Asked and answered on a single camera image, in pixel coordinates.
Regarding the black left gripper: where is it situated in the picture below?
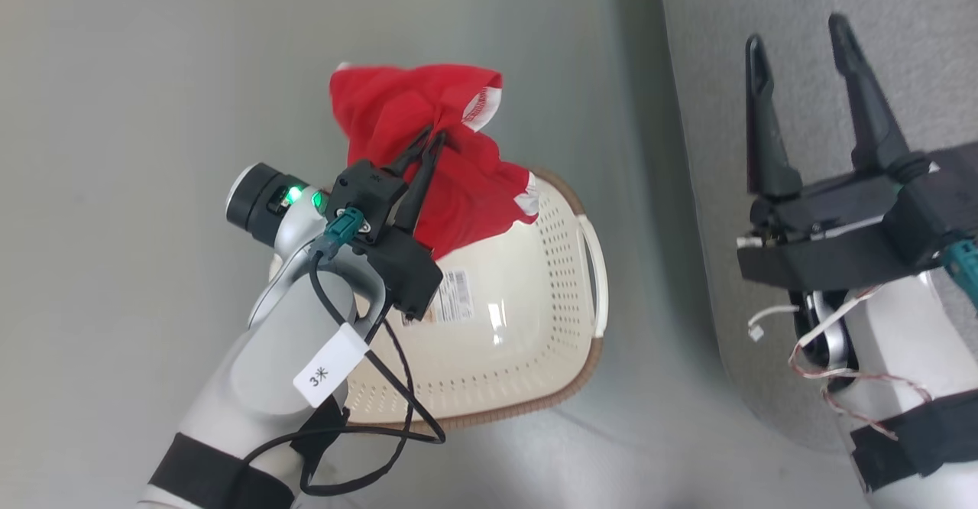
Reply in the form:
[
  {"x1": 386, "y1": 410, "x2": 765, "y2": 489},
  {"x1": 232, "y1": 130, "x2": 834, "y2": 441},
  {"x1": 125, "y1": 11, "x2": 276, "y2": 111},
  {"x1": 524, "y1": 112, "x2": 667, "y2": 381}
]
[{"x1": 325, "y1": 128, "x2": 448, "y2": 321}]

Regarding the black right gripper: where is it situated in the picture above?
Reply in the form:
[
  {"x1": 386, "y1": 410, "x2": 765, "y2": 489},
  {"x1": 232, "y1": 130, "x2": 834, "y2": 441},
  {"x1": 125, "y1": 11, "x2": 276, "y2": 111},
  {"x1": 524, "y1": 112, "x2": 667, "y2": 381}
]
[{"x1": 737, "y1": 12, "x2": 978, "y2": 290}]

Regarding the red garment with white trim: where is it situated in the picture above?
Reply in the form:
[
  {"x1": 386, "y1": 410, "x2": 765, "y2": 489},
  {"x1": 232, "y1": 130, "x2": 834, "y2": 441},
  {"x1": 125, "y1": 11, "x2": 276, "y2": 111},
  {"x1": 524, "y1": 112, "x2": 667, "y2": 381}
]
[{"x1": 329, "y1": 63, "x2": 540, "y2": 261}]

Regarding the grey fabric sofa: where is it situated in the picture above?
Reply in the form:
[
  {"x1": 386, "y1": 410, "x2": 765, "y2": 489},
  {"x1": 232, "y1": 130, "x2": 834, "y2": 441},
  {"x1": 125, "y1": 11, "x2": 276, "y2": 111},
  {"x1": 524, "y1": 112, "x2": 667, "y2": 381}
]
[{"x1": 656, "y1": 0, "x2": 978, "y2": 452}]

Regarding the beige perforated laundry basket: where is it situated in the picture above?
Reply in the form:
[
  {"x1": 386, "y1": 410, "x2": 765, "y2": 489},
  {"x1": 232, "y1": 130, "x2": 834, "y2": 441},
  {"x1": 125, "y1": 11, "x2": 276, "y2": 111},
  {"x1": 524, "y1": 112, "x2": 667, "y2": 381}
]
[{"x1": 267, "y1": 165, "x2": 610, "y2": 431}]

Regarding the teal cable connector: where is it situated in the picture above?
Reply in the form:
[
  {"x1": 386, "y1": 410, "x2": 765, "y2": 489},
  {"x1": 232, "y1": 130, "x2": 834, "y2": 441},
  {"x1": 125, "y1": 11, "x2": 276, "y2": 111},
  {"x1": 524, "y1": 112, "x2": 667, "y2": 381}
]
[
  {"x1": 313, "y1": 207, "x2": 366, "y2": 259},
  {"x1": 944, "y1": 238, "x2": 978, "y2": 307}
]

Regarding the thick black cable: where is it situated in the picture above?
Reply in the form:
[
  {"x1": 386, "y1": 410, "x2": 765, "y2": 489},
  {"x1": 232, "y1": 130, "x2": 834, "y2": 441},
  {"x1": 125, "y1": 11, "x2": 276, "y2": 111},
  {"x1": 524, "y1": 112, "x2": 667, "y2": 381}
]
[{"x1": 300, "y1": 249, "x2": 447, "y2": 497}]

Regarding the thin twisted black cable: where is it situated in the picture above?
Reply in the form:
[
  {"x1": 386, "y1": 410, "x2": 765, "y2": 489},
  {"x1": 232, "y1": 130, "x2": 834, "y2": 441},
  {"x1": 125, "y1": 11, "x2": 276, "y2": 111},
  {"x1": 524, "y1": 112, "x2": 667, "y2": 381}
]
[{"x1": 378, "y1": 314, "x2": 417, "y2": 433}]

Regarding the white wire with plug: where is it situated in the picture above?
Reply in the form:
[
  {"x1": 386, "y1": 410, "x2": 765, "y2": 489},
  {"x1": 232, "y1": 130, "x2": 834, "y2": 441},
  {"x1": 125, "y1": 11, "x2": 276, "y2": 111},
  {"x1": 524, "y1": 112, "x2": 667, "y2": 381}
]
[{"x1": 747, "y1": 305, "x2": 801, "y2": 342}]

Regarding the white paper cable tag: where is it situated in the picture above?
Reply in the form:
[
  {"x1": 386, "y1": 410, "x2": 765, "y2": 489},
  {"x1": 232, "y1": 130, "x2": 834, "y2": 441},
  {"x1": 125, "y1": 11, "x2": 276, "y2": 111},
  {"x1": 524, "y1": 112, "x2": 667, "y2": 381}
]
[{"x1": 293, "y1": 323, "x2": 371, "y2": 409}]

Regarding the red white twisted wire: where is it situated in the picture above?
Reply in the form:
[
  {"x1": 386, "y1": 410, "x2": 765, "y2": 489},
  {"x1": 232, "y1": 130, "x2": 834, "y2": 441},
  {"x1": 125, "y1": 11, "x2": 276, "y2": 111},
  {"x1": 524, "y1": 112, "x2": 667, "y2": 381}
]
[{"x1": 789, "y1": 284, "x2": 933, "y2": 441}]

